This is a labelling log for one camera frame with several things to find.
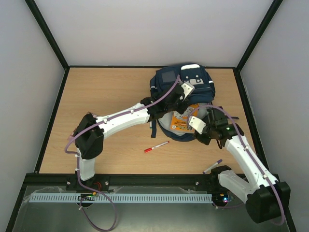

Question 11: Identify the orange comic book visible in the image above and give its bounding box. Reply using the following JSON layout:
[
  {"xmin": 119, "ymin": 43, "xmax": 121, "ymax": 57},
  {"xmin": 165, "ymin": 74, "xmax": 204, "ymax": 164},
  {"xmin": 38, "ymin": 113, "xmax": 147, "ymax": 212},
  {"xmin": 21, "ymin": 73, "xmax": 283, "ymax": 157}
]
[{"xmin": 170, "ymin": 103, "xmax": 199, "ymax": 133}]

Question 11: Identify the navy blue backpack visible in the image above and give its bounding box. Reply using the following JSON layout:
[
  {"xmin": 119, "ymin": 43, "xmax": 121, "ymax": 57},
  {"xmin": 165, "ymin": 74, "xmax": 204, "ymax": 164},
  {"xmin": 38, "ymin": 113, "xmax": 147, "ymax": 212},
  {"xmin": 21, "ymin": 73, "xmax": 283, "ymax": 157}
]
[{"xmin": 149, "ymin": 63, "xmax": 239, "ymax": 142}]

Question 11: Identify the purple illustrated booklet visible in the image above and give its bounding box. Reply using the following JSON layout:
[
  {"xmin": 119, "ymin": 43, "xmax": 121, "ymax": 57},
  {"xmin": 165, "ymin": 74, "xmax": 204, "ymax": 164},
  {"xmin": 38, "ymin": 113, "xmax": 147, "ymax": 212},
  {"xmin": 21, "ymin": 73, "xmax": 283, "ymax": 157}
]
[{"xmin": 67, "ymin": 131, "xmax": 77, "ymax": 141}]

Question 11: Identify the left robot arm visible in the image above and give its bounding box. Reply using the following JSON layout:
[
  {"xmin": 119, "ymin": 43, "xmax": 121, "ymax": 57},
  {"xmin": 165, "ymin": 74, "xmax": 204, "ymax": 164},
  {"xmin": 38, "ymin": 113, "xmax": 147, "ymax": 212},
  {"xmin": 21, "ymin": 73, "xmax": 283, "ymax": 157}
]
[{"xmin": 72, "ymin": 82, "xmax": 195, "ymax": 181}]

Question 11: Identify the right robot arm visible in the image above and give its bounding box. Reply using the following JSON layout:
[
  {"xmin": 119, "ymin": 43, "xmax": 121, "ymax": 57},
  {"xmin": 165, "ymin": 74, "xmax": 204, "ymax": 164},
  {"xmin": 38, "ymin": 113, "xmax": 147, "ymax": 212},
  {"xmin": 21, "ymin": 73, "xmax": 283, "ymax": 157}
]
[{"xmin": 187, "ymin": 105, "xmax": 291, "ymax": 225}]

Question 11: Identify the purple capped white pen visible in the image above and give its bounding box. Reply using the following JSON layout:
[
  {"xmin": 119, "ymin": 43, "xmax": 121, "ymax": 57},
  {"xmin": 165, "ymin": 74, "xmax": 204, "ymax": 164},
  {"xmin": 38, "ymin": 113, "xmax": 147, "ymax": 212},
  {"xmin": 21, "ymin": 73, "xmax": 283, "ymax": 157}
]
[{"xmin": 202, "ymin": 159, "xmax": 223, "ymax": 174}]

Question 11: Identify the red capped white pen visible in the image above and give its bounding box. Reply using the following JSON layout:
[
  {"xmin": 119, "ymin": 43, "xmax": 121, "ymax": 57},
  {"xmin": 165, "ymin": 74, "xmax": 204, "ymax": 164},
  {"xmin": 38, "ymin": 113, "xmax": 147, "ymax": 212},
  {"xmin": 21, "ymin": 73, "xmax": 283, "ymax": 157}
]
[{"xmin": 144, "ymin": 141, "xmax": 169, "ymax": 153}]

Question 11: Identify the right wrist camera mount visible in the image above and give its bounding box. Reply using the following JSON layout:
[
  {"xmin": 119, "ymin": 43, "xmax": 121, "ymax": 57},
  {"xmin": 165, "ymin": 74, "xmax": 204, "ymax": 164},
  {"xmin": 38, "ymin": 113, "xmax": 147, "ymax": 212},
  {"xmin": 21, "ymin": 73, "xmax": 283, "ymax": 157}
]
[{"xmin": 188, "ymin": 116, "xmax": 207, "ymax": 134}]

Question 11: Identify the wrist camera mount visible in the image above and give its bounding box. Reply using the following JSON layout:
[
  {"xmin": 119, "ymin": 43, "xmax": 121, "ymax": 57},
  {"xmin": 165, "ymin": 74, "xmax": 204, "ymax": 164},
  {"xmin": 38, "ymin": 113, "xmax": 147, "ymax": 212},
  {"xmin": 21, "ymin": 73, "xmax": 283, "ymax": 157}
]
[
  {"xmin": 188, "ymin": 116, "xmax": 207, "ymax": 134},
  {"xmin": 181, "ymin": 82, "xmax": 195, "ymax": 99}
]

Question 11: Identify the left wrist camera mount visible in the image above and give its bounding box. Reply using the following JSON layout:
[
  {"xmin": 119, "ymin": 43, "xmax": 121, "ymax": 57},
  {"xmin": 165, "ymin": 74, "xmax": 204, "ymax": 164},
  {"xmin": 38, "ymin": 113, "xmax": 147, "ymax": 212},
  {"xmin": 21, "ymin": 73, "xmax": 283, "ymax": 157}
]
[{"xmin": 181, "ymin": 82, "xmax": 195, "ymax": 99}]

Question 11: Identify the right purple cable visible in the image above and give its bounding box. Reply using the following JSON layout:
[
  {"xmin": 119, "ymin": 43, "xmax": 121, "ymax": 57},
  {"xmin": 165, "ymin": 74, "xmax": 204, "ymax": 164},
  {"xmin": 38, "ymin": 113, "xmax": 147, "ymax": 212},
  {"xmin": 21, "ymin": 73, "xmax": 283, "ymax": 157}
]
[{"xmin": 186, "ymin": 104, "xmax": 286, "ymax": 226}]

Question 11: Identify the purple cable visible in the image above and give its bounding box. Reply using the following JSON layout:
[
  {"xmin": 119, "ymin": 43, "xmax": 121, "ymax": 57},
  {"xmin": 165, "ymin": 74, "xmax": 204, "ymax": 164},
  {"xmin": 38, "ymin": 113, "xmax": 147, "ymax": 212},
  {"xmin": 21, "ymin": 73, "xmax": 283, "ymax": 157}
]
[
  {"xmin": 186, "ymin": 104, "xmax": 286, "ymax": 226},
  {"xmin": 64, "ymin": 74, "xmax": 118, "ymax": 231}
]

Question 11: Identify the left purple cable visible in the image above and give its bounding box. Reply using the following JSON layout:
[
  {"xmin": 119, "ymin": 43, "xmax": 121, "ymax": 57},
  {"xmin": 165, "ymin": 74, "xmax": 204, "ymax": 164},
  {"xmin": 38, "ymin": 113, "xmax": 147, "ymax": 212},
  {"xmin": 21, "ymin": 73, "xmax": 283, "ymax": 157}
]
[{"xmin": 64, "ymin": 74, "xmax": 118, "ymax": 231}]

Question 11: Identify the grey slotted cable duct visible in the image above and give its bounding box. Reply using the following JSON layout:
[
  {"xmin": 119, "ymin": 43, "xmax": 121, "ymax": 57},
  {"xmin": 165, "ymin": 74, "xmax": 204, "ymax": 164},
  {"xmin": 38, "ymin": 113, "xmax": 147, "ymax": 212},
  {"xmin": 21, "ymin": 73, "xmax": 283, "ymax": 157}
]
[{"xmin": 29, "ymin": 193, "xmax": 212, "ymax": 203}]

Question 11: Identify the black aluminium frame rail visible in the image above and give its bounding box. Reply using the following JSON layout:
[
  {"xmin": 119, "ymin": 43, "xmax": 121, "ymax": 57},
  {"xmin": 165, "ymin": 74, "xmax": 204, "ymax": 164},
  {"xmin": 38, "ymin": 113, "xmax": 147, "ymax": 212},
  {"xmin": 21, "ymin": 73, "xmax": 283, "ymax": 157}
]
[{"xmin": 23, "ymin": 174, "xmax": 227, "ymax": 192}]

